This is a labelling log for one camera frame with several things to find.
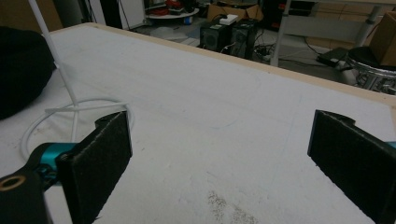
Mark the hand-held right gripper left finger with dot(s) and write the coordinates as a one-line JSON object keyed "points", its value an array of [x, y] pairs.
{"points": [[96, 168]]}

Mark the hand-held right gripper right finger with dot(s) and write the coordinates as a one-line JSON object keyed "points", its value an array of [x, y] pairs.
{"points": [[355, 161]]}

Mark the black flat device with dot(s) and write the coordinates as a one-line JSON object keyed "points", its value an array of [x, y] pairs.
{"points": [[331, 56]]}

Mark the black cloth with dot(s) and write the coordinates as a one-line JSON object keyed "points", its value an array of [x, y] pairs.
{"points": [[21, 71]]}

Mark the brown cardboard box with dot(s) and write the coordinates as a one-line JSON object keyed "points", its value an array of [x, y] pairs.
{"points": [[385, 37]]}

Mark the round white table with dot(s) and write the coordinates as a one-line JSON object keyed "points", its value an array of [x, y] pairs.
{"points": [[172, 14]]}

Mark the open cardboard box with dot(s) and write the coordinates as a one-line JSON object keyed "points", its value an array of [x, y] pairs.
{"points": [[235, 11]]}

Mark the white metal rack frame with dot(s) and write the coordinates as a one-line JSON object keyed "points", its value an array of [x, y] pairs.
{"points": [[281, 31]]}

